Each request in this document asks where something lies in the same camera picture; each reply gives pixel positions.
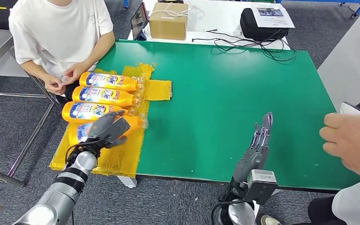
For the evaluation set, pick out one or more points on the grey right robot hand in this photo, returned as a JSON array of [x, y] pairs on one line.
[[251, 158]]

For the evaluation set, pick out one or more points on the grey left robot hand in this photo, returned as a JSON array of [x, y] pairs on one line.
[[100, 124]]

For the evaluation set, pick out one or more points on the orange detergent bottle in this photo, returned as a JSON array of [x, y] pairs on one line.
[[105, 80], [86, 111], [135, 122], [102, 94]]

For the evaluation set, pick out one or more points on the white rounded device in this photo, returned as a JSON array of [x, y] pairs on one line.
[[350, 109]]

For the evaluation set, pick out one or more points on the yellow taped cardboard mat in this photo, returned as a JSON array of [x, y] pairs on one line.
[[121, 158]]

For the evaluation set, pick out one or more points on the black stool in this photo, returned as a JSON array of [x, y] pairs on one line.
[[62, 100]]

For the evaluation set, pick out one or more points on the white table foot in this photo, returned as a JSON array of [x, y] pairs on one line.
[[127, 182]]

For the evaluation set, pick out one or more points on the person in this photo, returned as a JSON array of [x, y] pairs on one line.
[[52, 34], [354, 146]]

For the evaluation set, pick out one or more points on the black tablet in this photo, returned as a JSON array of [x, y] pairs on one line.
[[139, 19]]

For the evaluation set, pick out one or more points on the brown cardboard box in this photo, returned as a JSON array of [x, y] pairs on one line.
[[168, 26]]

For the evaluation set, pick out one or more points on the white power adapter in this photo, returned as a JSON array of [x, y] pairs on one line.
[[237, 32]]

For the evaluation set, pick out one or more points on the black bag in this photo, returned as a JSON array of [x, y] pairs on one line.
[[252, 30]]

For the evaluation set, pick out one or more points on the white side table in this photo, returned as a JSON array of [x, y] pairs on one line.
[[347, 62]]

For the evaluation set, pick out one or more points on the black device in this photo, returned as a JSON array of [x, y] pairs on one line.
[[170, 1]]

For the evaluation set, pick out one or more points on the printed paper sheet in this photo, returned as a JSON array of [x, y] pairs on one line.
[[272, 18]]

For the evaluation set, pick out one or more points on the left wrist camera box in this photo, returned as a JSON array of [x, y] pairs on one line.
[[118, 129]]

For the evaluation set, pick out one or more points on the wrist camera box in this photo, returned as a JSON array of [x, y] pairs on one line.
[[118, 129], [260, 184]]

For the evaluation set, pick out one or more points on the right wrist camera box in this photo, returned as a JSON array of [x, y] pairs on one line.
[[260, 184]]

